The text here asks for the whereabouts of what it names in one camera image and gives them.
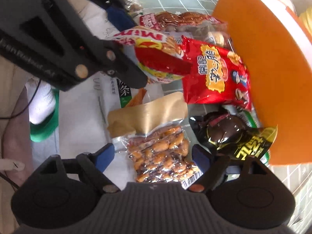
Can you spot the red braised meat pack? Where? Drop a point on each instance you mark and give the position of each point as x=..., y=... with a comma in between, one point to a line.
x=166, y=21

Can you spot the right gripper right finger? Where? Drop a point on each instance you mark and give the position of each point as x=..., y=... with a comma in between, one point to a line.
x=212, y=166

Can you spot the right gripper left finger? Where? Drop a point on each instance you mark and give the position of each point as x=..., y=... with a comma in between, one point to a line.
x=93, y=166

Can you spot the green sausage stick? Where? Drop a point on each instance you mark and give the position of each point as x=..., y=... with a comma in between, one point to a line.
x=251, y=121

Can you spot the small round pastry pack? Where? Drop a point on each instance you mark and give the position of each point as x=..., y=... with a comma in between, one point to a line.
x=218, y=38

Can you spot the white noodle stick snack bag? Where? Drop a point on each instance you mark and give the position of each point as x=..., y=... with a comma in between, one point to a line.
x=115, y=94

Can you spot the Mimi shrimp stick bag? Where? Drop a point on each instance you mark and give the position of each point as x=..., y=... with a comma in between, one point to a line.
x=155, y=53

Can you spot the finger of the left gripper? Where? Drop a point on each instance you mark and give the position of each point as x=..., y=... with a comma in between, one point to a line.
x=118, y=15
x=112, y=61

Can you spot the peanut vacuum pack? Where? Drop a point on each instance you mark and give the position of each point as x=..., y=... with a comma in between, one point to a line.
x=151, y=143

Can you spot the clear mixed nut bag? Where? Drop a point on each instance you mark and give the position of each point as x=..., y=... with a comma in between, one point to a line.
x=133, y=7

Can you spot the red sunflower seed bag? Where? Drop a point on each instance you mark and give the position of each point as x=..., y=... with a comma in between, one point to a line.
x=217, y=76

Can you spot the orange cardboard box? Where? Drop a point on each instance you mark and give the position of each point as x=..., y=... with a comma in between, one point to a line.
x=276, y=47

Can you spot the black yellow snack bag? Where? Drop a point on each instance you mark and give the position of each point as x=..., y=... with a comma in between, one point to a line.
x=222, y=132

